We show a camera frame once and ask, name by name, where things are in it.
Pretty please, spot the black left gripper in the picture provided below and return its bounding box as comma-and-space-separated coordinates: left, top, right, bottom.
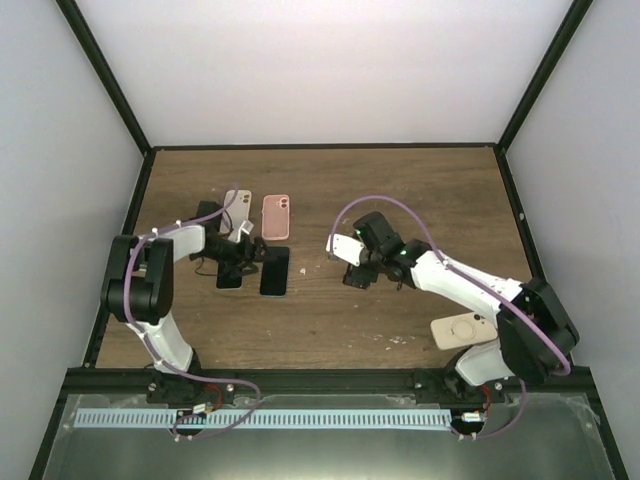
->
196, 236, 276, 279

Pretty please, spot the black screen smartphone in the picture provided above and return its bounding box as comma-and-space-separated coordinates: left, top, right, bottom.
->
216, 263, 243, 290
259, 246, 290, 297

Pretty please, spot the pink phone case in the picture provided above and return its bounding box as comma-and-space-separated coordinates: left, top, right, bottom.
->
261, 194, 290, 241

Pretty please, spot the white phone case with ring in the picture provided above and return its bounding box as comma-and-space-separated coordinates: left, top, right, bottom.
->
219, 190, 252, 235

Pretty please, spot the beige phone case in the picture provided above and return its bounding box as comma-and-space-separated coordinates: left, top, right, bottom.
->
430, 313, 498, 350

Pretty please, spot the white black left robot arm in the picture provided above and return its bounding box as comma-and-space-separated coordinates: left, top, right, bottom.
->
101, 202, 275, 404

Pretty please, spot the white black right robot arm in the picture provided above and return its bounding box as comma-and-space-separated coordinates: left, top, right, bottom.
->
326, 211, 579, 403

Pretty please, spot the grey metal plate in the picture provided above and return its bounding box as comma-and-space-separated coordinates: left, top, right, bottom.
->
44, 394, 614, 479

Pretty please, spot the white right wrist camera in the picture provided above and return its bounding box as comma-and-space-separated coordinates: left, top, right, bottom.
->
326, 233, 367, 267

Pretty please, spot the black aluminium frame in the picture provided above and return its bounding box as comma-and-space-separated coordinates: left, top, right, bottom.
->
30, 1, 628, 479

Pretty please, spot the light blue slotted cable duct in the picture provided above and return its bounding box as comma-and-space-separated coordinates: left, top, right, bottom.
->
73, 408, 452, 431

